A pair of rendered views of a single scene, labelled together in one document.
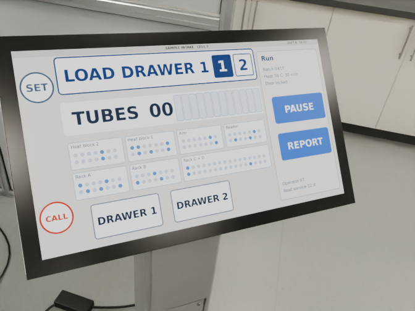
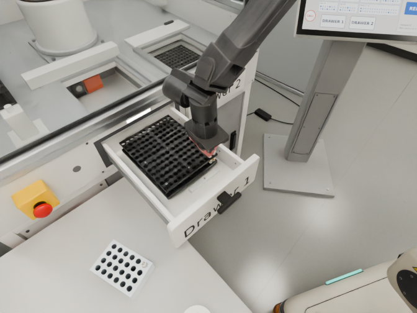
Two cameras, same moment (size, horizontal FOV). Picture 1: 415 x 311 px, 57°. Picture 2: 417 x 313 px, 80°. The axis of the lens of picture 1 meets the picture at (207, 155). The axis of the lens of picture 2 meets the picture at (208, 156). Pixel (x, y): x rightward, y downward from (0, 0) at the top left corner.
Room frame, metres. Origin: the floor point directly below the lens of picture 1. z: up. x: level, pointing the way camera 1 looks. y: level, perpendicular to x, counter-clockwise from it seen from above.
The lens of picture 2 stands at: (-0.75, -0.07, 1.42)
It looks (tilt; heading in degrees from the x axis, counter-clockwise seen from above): 51 degrees down; 34
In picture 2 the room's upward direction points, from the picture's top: straight up
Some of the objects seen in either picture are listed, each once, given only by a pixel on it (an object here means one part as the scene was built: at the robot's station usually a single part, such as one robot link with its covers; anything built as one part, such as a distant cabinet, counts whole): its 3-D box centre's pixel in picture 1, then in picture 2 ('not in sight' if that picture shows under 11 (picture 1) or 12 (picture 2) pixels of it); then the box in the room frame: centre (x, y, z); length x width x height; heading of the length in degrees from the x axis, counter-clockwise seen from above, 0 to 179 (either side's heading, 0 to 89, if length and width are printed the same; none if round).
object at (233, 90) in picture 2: not in sight; (217, 90); (-0.11, 0.33, 0.87); 0.29 x 0.02 x 0.11; 167
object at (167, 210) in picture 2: not in sight; (167, 154); (-0.44, 0.29, 0.86); 0.40 x 0.26 x 0.06; 77
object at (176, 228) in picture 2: not in sight; (217, 199); (-0.48, 0.09, 0.87); 0.29 x 0.02 x 0.11; 167
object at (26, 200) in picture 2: not in sight; (36, 200); (-0.74, 0.46, 0.88); 0.07 x 0.05 x 0.07; 167
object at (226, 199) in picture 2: not in sight; (225, 199); (-0.49, 0.06, 0.91); 0.07 x 0.04 x 0.01; 167
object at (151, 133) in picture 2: not in sight; (169, 155); (-0.44, 0.28, 0.87); 0.22 x 0.18 x 0.06; 77
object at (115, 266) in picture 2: not in sight; (123, 268); (-0.73, 0.20, 0.78); 0.12 x 0.08 x 0.04; 96
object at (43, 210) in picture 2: not in sight; (42, 209); (-0.75, 0.42, 0.88); 0.04 x 0.03 x 0.04; 167
